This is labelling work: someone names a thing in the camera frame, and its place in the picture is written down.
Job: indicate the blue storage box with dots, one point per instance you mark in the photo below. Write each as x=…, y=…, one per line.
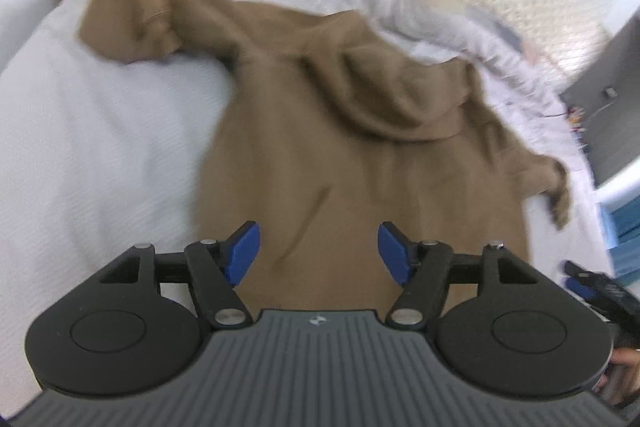
x=621, y=236

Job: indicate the white bed sheet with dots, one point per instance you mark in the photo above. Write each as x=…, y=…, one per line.
x=97, y=156

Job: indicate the brown hooded sweatshirt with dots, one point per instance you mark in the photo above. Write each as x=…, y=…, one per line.
x=331, y=132

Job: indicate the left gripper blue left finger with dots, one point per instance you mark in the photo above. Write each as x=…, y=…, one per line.
x=215, y=269

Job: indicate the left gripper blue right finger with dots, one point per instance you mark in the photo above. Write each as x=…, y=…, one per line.
x=421, y=269

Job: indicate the person's right hand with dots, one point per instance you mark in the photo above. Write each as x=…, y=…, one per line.
x=624, y=370

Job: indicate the pink and grey pillow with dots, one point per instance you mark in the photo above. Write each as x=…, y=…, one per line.
x=465, y=1

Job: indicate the dark grey side cabinet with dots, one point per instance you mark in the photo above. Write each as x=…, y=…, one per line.
x=608, y=92

